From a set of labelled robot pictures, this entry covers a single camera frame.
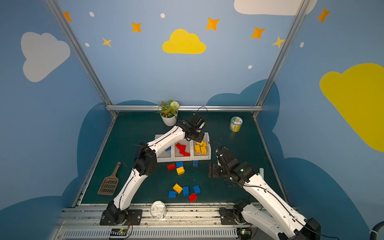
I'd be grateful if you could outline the yellow lego brick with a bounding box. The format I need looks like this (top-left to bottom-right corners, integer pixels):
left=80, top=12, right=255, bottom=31
left=194, top=145, right=201, bottom=153

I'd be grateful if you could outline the long red lego brick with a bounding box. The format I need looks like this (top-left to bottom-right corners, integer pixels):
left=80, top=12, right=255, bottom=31
left=180, top=145, right=187, bottom=155

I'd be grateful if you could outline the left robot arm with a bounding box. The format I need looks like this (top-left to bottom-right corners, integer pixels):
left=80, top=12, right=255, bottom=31
left=100, top=114, right=205, bottom=226

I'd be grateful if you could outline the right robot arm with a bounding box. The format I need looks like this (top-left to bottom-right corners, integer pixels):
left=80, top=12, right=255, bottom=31
left=209, top=147, right=321, bottom=240

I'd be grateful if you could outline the white right bin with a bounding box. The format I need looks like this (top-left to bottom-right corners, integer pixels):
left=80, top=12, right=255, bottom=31
left=191, top=133, right=212, bottom=161

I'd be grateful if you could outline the potted plant white pot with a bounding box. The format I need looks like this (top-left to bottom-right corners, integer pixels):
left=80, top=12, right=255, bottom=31
left=157, top=99, right=180, bottom=127

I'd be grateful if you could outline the light blue spatula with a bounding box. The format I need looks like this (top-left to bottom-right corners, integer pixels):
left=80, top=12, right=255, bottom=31
left=259, top=168, right=264, bottom=178

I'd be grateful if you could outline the white left bin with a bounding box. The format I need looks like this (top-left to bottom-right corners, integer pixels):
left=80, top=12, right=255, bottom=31
left=154, top=134, right=175, bottom=163

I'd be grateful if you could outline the blue lego bottom right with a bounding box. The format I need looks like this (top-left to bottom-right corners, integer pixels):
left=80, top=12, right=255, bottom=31
left=193, top=185, right=201, bottom=195

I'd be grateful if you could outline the blue lego near bins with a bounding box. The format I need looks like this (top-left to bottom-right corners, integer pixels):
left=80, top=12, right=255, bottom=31
left=176, top=162, right=184, bottom=168

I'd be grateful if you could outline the green yellow tin can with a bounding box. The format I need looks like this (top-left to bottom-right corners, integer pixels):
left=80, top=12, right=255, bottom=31
left=230, top=117, right=243, bottom=133

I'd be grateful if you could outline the red lego bottom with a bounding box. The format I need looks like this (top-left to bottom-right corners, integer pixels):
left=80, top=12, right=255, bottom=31
left=188, top=193, right=198, bottom=203

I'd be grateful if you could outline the blue lego bottom middle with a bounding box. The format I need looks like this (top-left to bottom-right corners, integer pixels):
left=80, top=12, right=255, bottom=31
left=183, top=187, right=189, bottom=197

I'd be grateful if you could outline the blue lego bottom left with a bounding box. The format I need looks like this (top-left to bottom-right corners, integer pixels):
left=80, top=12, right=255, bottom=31
left=168, top=191, right=178, bottom=199

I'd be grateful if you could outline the right circuit board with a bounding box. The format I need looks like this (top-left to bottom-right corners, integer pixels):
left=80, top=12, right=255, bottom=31
left=237, top=228, right=252, bottom=240

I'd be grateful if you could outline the circuit board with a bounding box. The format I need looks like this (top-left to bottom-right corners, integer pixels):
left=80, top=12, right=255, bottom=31
left=237, top=228, right=252, bottom=240
left=109, top=228, right=128, bottom=240

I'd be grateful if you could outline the brown litter scoop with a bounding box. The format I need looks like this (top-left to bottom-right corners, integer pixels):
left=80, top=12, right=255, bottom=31
left=98, top=162, right=121, bottom=196

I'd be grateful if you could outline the left circuit board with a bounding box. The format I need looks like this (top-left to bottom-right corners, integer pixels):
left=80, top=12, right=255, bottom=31
left=109, top=228, right=128, bottom=240

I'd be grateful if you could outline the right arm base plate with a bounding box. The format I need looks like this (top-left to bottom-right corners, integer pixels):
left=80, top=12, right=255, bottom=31
left=218, top=207, right=261, bottom=226

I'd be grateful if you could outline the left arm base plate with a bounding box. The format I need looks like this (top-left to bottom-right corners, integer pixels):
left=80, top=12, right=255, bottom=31
left=99, top=210, right=143, bottom=226

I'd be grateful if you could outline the aluminium rail frame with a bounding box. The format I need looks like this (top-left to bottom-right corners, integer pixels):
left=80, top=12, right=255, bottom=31
left=50, top=203, right=273, bottom=240

